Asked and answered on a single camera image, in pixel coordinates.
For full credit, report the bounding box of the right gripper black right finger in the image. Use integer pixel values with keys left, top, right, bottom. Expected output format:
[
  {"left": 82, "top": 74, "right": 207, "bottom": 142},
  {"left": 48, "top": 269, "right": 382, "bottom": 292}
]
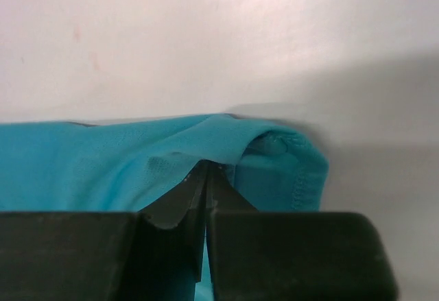
[{"left": 206, "top": 164, "right": 399, "bottom": 300}]

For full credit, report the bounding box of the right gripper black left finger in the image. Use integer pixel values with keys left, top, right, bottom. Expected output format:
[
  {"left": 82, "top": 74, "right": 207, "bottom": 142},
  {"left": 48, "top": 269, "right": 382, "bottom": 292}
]
[{"left": 1, "top": 160, "right": 209, "bottom": 300}]

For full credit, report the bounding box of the teal t shirt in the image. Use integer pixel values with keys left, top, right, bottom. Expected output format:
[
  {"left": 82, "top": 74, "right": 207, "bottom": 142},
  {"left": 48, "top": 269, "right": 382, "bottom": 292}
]
[{"left": 0, "top": 112, "right": 331, "bottom": 301}]

